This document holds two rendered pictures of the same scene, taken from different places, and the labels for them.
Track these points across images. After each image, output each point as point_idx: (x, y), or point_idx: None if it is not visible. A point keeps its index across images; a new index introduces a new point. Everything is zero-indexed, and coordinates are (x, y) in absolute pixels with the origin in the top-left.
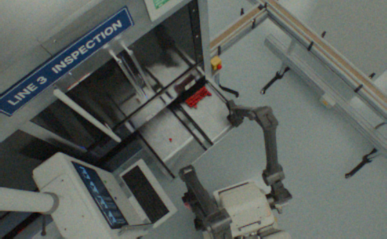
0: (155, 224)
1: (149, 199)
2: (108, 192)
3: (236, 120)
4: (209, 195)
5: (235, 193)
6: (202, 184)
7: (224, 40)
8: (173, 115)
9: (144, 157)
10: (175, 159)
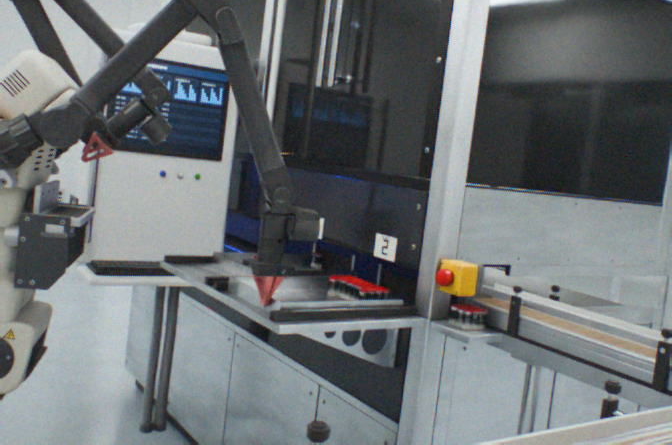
0: (83, 267)
1: (140, 264)
2: (175, 155)
3: (259, 237)
4: (93, 134)
5: (72, 82)
6: None
7: (554, 312)
8: (316, 273)
9: (252, 406)
10: (208, 268)
